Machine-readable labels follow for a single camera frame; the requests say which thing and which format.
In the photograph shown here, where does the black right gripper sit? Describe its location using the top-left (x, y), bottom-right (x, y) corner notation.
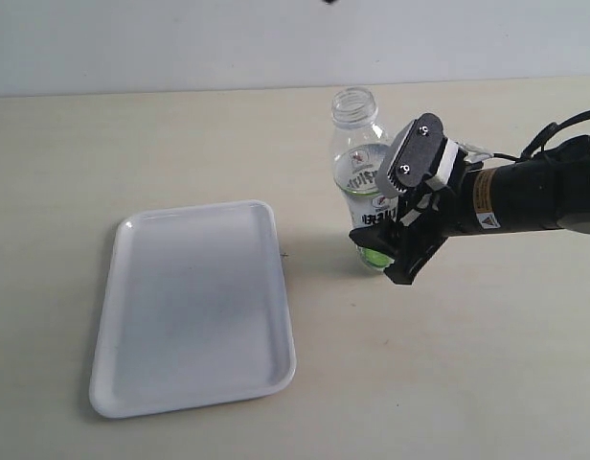
top-left (349, 162), bottom-right (482, 286)

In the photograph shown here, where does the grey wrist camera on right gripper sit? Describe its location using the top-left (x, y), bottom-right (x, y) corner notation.
top-left (375, 113), bottom-right (466, 198)

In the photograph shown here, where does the clear plastic drink bottle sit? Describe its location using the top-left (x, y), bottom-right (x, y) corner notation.
top-left (329, 86), bottom-right (401, 277)

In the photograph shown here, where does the white plastic tray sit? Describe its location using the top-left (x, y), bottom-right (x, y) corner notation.
top-left (88, 199), bottom-right (297, 419)

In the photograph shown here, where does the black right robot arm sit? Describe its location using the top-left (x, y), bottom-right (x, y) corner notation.
top-left (349, 135), bottom-right (590, 285)

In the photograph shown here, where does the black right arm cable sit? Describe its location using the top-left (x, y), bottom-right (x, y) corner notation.
top-left (460, 107), bottom-right (590, 164)

